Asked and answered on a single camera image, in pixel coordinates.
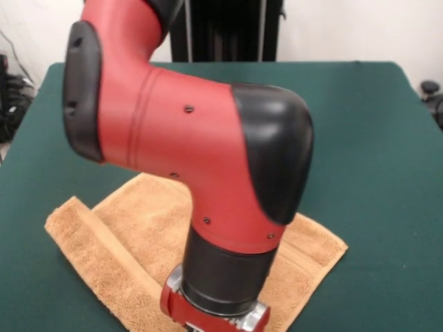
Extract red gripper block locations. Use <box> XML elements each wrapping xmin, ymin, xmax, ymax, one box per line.
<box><xmin>159</xmin><ymin>284</ymin><xmax>273</xmax><ymax>332</ymax></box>

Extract tan terry towel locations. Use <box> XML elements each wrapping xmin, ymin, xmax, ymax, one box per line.
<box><xmin>44</xmin><ymin>172</ymin><xmax>349</xmax><ymax>332</ymax></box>

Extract dark green table cloth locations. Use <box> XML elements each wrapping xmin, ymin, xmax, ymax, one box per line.
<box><xmin>0</xmin><ymin>61</ymin><xmax>443</xmax><ymax>332</ymax></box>

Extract black round chair base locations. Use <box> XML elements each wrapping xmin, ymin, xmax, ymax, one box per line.
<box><xmin>420</xmin><ymin>80</ymin><xmax>443</xmax><ymax>131</ymax></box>

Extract black equipment pile with cables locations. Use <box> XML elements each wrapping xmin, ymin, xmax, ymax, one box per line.
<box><xmin>0</xmin><ymin>51</ymin><xmax>35</xmax><ymax>143</ymax></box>

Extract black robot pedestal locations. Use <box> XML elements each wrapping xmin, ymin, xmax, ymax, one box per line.
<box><xmin>168</xmin><ymin>0</ymin><xmax>287</xmax><ymax>63</ymax></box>

